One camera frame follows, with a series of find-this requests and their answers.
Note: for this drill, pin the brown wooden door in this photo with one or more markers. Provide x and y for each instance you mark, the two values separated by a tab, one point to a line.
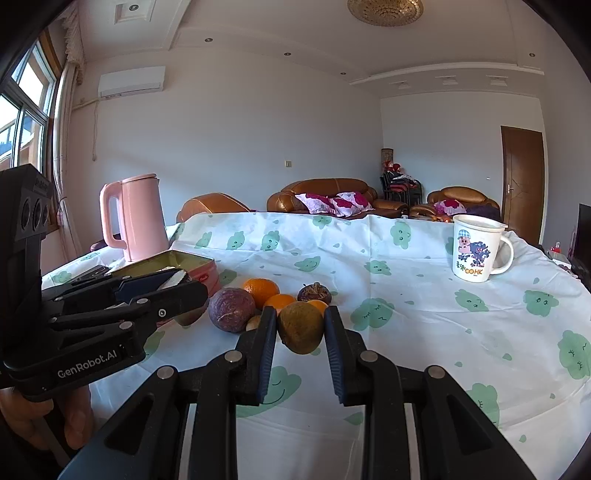
524	184

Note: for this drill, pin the dark brown round fruit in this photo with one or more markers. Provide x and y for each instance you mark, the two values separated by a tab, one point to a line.
300	327

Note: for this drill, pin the brown leather sofa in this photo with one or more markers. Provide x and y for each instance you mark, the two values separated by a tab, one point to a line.
323	187

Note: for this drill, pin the large purple passion fruit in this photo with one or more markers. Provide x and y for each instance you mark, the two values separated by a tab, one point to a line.
231	309

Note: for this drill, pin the pale curtain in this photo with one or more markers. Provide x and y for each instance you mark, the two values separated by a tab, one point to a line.
64	138

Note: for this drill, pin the window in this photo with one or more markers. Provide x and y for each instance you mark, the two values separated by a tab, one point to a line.
27	106

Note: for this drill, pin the white pillow magenta flowers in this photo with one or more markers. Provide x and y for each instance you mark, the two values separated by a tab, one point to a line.
316	203
451	205
353	201

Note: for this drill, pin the pink tin box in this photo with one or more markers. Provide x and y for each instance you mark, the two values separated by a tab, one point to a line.
203	272

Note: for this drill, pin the small orange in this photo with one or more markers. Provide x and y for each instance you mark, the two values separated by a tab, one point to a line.
318	305
279	302

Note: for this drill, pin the white wall air conditioner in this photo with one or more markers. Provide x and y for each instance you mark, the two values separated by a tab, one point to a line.
131	82

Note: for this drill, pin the stack of dark chairs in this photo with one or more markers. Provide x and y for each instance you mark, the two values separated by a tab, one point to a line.
399	187

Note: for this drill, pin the pink electric kettle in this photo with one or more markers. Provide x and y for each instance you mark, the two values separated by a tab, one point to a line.
143	217

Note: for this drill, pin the black television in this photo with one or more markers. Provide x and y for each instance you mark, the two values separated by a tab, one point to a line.
584	240

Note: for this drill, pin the large orange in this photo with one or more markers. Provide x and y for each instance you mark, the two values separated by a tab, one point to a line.
261	290

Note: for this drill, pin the brown leather armchair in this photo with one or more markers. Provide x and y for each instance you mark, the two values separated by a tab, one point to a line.
461	194
207	203

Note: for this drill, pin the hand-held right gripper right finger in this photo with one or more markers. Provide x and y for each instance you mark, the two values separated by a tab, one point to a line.
336	369

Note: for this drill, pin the small tan round fruit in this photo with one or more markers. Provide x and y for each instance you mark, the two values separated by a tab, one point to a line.
254	324

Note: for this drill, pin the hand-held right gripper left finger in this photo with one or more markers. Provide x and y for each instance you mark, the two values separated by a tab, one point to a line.
267	369

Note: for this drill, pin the person's left hand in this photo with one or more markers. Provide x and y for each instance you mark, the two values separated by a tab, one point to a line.
23	417

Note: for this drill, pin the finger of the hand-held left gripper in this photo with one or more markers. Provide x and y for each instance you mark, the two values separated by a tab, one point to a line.
138	286
184	295

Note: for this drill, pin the black smartphone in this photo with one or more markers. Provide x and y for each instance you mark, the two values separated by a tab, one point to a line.
90	273

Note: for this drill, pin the white cartoon mug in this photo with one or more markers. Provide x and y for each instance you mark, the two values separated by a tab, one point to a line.
475	249

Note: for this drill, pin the gold ceiling lamp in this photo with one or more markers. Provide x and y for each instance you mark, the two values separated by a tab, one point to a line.
385	10

